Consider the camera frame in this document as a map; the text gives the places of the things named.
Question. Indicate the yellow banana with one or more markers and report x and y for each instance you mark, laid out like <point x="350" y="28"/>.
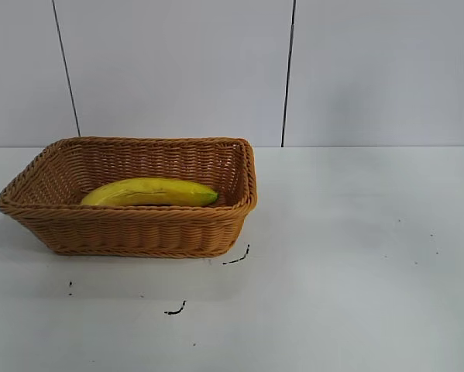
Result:
<point x="150" y="192"/>

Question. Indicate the brown wicker basket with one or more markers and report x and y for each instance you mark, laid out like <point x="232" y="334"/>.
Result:
<point x="138" y="228"/>

